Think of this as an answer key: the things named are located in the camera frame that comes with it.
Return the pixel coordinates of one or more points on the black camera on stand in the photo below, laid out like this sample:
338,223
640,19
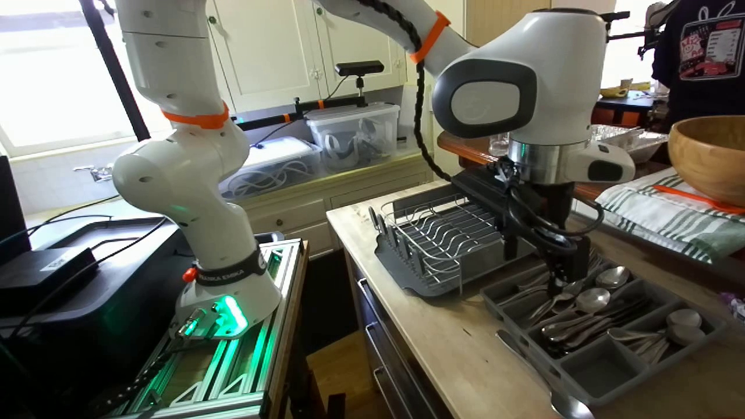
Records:
359,69

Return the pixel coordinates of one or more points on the clear plastic storage bin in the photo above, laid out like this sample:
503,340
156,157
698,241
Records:
355,135

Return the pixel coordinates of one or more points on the grey cutlery tray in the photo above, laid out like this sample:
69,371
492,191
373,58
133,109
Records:
601,340

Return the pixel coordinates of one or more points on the striped green dish towel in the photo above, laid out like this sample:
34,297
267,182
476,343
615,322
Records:
664,209

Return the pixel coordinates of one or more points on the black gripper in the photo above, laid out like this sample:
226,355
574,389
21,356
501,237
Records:
529,214

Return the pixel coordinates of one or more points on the silver spoon at table edge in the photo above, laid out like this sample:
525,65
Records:
568,406

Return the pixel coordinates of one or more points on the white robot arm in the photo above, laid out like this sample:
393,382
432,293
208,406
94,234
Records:
537,81

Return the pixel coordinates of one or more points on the black box on left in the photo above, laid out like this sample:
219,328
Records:
44,278

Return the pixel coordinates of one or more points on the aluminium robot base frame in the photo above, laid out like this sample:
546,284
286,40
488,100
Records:
226,377

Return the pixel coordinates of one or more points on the wooden bowl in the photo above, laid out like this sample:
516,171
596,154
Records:
709,154

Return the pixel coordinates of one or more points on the aluminium foil tray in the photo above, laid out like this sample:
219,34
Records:
640,145

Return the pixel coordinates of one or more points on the person in dark shirt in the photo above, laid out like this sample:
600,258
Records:
702,58

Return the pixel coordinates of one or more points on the grey dish drying rack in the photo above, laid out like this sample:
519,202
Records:
439,241

